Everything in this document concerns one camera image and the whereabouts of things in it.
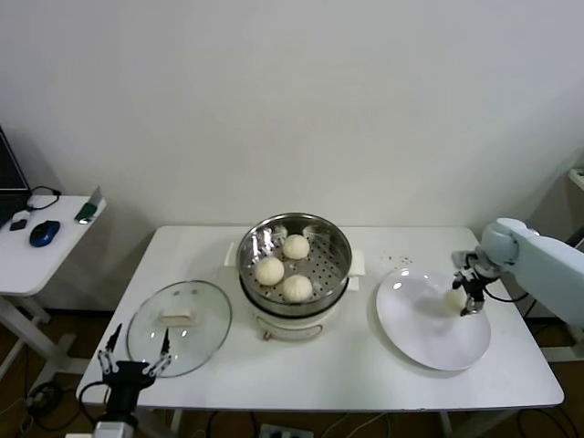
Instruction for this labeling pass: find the black looped desk cable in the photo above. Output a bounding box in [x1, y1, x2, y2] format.
[26, 185, 63, 212]

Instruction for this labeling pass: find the green handled scraper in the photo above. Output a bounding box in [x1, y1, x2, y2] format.
[74, 185, 102, 225]

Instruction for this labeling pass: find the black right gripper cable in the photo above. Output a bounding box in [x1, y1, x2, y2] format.
[483, 289, 530, 303]

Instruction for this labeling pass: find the white round plate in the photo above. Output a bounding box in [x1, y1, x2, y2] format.
[376, 267, 493, 371]

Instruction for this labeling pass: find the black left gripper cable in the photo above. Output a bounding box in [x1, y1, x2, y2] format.
[78, 381, 109, 412]

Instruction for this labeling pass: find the white power strip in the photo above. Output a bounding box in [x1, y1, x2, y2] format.
[258, 423, 315, 438]

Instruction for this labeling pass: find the white steamed baozi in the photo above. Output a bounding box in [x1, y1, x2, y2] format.
[282, 274, 315, 305]
[443, 289, 467, 318]
[254, 255, 287, 287]
[282, 234, 311, 261]

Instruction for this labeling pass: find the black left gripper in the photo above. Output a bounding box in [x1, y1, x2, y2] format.
[96, 323, 172, 417]

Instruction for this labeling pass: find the cream electric cooking pot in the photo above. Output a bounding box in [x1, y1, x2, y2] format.
[224, 241, 369, 342]

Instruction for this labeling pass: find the white side table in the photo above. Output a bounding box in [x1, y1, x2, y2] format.
[0, 194, 109, 389]

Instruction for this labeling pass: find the blue computer mouse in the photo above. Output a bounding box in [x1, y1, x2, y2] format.
[29, 219, 62, 248]

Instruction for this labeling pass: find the glass pot lid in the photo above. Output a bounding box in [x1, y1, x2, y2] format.
[126, 280, 234, 379]

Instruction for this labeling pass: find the black floor cable coil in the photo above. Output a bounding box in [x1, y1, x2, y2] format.
[25, 381, 65, 433]

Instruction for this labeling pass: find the black laptop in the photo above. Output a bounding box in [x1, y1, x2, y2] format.
[0, 123, 32, 229]

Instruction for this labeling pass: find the steel steamer basket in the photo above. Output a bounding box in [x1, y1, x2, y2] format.
[236, 212, 355, 316]

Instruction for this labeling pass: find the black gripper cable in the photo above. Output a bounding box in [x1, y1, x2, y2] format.
[78, 381, 109, 412]
[483, 289, 530, 303]

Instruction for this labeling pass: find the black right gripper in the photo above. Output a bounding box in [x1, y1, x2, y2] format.
[450, 267, 490, 318]

